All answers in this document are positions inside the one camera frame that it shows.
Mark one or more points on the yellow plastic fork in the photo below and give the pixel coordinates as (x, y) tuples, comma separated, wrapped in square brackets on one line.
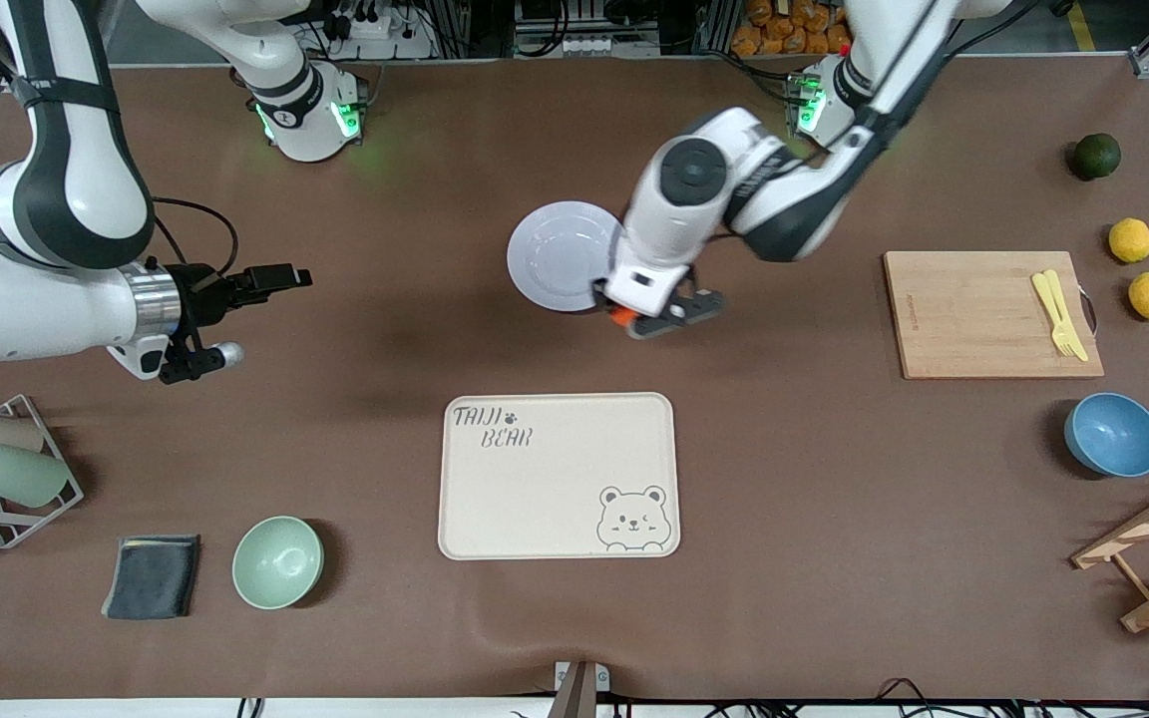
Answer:
[(1053, 314)]

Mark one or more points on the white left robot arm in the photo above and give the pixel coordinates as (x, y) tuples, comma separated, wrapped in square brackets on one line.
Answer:
[(659, 239)]

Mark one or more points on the white round plate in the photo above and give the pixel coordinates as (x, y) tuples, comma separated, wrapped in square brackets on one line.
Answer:
[(555, 254)]

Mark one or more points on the light green bowl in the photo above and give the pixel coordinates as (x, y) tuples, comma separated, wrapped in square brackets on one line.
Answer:
[(277, 563)]

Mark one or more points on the blue bowl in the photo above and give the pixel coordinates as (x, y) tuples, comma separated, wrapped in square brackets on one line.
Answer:
[(1113, 439)]

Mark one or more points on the green cup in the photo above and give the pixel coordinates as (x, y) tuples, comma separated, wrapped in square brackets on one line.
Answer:
[(16, 475)]

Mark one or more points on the beige bear print tray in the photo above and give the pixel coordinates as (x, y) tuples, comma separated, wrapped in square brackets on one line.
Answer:
[(535, 499)]

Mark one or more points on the wooden dish rack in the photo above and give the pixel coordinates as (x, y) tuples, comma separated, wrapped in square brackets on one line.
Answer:
[(1093, 555)]

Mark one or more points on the wooden cutting board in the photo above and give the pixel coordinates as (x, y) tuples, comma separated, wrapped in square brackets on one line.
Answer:
[(973, 319)]

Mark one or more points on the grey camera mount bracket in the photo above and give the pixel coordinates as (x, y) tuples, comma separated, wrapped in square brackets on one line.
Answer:
[(574, 693)]

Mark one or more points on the dark grey folded cloth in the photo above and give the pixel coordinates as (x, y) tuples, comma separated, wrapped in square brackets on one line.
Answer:
[(151, 578)]

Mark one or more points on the white power strip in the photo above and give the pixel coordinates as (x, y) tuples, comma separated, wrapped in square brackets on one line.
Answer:
[(375, 28), (609, 45)]

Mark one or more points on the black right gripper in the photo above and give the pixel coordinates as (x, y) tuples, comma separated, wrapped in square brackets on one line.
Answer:
[(202, 294)]

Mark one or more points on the brown table cloth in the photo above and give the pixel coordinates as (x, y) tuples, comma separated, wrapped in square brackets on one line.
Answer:
[(784, 499)]

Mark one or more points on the dark green avocado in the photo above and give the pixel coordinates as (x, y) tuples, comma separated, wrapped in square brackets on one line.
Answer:
[(1097, 157)]

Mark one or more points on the pile of orange fruit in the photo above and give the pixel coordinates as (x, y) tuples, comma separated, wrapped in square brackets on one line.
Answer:
[(794, 35)]

